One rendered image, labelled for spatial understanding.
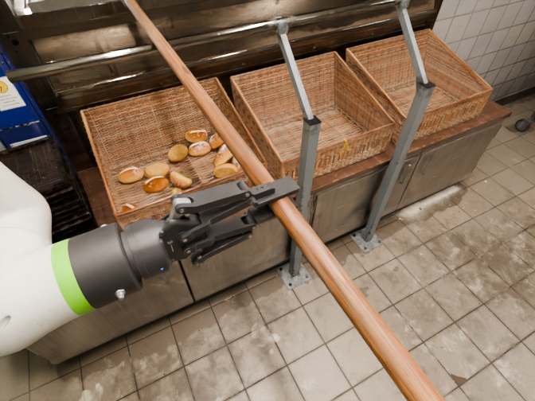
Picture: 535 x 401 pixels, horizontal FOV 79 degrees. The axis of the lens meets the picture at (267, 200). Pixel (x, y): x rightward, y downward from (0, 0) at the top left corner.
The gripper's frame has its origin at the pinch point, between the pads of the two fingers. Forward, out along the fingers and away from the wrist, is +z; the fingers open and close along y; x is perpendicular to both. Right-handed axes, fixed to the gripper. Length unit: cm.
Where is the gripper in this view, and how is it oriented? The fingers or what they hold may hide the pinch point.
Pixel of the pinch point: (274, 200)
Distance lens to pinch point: 47.7
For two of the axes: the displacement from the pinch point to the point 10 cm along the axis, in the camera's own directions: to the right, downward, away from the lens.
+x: 4.6, 6.6, -5.9
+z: 8.9, -3.4, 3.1
